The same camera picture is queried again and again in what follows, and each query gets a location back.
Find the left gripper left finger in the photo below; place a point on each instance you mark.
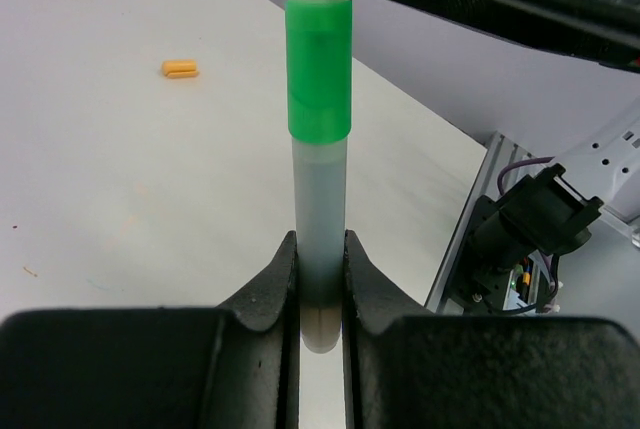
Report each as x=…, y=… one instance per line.
x=257, y=351

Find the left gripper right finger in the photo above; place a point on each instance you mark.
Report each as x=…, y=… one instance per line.
x=379, y=392

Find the pale green marker pen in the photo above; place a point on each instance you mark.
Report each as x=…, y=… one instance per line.
x=319, y=173

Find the bright green marker cap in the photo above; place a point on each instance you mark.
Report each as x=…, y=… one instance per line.
x=319, y=69

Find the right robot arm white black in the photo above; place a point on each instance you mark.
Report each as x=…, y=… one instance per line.
x=522, y=216

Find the orange pen cap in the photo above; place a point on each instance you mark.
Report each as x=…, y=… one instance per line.
x=178, y=69

